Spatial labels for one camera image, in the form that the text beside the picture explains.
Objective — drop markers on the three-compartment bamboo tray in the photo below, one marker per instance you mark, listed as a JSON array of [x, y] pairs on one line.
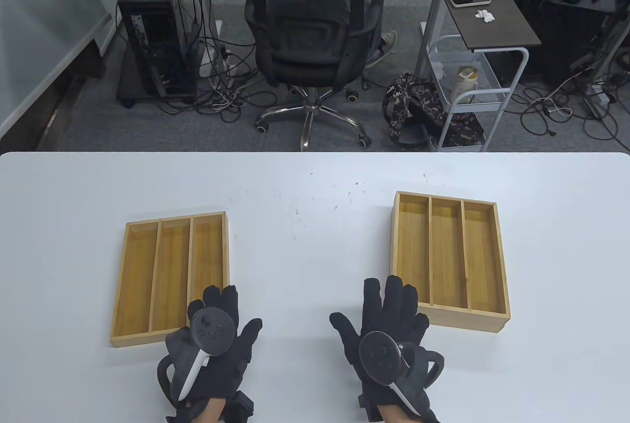
[[448, 255], [167, 275]]

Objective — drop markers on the black mesh office chair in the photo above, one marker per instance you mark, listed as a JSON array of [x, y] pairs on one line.
[[305, 44]]

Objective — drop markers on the black patterned bag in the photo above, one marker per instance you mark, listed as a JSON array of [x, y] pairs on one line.
[[408, 108]]

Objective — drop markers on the person's right thumb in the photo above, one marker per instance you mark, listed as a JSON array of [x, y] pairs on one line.
[[344, 328]]

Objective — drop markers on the person's right hand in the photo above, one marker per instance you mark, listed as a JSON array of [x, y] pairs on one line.
[[384, 314]]

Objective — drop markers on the black computer desk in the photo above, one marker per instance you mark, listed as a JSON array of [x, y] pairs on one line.
[[566, 29]]

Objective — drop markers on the person's left hand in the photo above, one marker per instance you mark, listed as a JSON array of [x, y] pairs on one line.
[[231, 369]]

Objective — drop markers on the person's left thumb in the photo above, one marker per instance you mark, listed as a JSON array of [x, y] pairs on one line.
[[249, 333]]

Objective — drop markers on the black computer tower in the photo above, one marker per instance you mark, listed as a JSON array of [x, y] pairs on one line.
[[155, 34]]

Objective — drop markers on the crumpled white tissue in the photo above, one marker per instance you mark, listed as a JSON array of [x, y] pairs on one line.
[[486, 16]]

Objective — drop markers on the person's left middle finger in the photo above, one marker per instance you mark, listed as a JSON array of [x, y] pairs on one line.
[[212, 298]]

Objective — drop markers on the person's right middle finger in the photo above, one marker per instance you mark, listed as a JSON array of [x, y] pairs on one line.
[[394, 305]]

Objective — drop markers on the person's right little finger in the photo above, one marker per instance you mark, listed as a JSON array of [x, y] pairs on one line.
[[421, 329]]

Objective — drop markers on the pale drink bottle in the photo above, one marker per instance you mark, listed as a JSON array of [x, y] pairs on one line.
[[468, 79]]

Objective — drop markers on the person's left forearm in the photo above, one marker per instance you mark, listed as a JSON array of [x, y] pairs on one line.
[[209, 413]]

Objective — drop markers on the black wrist camera block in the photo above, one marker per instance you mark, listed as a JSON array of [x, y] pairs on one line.
[[241, 403], [365, 402]]

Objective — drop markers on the dark brown side table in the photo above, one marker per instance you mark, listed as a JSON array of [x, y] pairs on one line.
[[492, 24]]

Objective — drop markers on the person's right forearm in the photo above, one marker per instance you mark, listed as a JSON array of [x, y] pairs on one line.
[[393, 415]]

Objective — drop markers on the person's left little finger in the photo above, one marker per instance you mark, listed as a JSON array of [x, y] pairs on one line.
[[175, 338]]

